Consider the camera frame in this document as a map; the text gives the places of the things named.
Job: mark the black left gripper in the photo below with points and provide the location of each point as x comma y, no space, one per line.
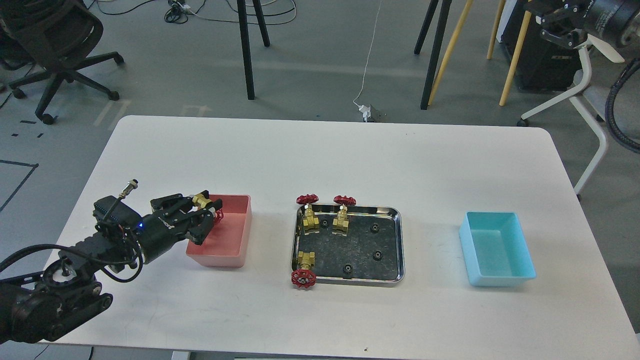
172,221

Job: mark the brass valve red handwheel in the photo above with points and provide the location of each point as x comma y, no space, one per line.
202,200

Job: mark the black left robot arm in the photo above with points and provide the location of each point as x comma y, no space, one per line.
48,304

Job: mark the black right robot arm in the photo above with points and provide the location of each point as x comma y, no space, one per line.
575,22

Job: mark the pink plastic box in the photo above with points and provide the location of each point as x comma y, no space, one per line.
226,244

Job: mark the brass valve top left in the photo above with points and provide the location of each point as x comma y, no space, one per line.
310,221

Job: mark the brass valve bottom left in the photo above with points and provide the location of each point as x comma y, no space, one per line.
303,276

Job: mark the brass valve top right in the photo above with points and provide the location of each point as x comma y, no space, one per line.
341,220

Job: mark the blue plastic box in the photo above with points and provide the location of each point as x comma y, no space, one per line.
495,250

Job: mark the stainless steel tray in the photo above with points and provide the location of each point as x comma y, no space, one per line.
334,251

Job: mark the white power adapter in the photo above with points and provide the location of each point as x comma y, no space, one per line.
370,114

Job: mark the black tripod legs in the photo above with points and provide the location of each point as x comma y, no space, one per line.
243,26

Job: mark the black office chair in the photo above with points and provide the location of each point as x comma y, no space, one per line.
57,35

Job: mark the black and wooden easel legs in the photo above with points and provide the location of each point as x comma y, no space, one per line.
438,63

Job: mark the black cabinet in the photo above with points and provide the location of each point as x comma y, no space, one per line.
542,66

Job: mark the white grey office chair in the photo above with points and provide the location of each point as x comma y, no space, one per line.
601,67

